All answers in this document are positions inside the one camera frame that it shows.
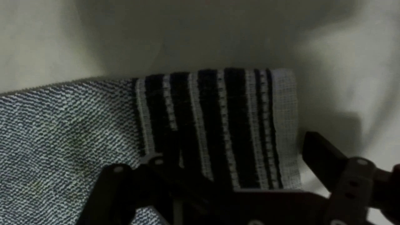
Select blue striped towel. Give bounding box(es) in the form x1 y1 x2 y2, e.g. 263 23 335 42
0 66 304 225

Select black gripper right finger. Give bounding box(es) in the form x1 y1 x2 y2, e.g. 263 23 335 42
302 130 400 225

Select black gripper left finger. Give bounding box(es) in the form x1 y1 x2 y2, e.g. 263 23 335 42
77 152 235 225

